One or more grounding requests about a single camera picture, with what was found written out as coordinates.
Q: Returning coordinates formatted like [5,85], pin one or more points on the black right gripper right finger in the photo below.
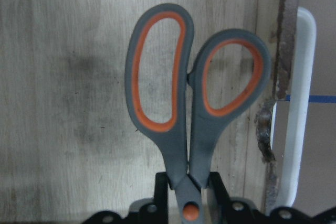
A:
[240,210]

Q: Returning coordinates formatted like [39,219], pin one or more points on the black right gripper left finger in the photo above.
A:
[147,210]

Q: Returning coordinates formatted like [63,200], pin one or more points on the grey orange scissors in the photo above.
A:
[188,139]

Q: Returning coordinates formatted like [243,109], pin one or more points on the white drawer handle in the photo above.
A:
[306,33]

